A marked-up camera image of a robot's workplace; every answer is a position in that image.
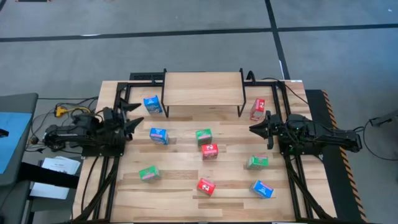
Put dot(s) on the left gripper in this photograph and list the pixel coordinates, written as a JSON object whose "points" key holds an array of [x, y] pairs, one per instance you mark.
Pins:
{"points": [[113, 124]]}

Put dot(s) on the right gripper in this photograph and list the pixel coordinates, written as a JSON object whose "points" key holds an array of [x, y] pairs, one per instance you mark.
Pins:
{"points": [[276, 129]]}

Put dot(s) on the red Froot Loops cereal box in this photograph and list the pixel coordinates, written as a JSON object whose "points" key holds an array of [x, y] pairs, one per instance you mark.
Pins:
{"points": [[210, 151], [206, 186], [257, 109]]}

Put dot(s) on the blue Rice Krispies cereal box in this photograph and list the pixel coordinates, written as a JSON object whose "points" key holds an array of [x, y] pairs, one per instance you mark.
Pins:
{"points": [[159, 136], [153, 105], [261, 189]]}

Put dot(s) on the green Apple Jacks cereal box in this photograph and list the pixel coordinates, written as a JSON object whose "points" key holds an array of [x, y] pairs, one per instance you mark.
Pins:
{"points": [[149, 173], [257, 162], [204, 137]]}

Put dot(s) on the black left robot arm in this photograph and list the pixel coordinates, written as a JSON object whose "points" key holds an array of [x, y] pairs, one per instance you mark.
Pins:
{"points": [[71, 133]]}

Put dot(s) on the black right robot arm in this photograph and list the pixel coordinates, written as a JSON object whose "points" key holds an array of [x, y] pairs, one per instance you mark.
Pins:
{"points": [[326, 137]]}

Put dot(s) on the wooden shelf with black legs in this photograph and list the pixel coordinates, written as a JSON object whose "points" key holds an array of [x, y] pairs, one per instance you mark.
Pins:
{"points": [[202, 88]]}

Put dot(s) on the white paper stack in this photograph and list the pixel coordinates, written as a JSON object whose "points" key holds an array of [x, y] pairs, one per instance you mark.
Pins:
{"points": [[60, 165]]}

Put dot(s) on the black perforated panel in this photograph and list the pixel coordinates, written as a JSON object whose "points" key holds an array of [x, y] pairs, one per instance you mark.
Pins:
{"points": [[146, 76]]}

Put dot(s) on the yellow power plug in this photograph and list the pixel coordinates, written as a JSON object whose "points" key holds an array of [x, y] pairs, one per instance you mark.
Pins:
{"points": [[60, 110]]}

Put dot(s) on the black flat bar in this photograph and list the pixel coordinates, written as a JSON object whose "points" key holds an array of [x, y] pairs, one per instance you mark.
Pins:
{"points": [[46, 175]]}

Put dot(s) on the white paper sheet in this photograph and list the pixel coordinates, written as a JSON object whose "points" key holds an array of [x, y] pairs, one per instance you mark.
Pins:
{"points": [[49, 190]]}

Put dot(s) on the grey side table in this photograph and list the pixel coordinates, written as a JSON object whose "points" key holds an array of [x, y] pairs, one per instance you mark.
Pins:
{"points": [[18, 102]]}

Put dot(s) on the blue desk mat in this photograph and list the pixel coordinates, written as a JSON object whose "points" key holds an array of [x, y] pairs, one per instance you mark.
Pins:
{"points": [[15, 140]]}

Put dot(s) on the grey metal stand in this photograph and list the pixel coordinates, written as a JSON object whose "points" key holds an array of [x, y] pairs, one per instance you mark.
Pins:
{"points": [[385, 119]]}

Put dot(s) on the black aluminium table frame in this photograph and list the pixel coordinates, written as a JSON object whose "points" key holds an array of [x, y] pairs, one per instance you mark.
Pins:
{"points": [[140, 83]]}

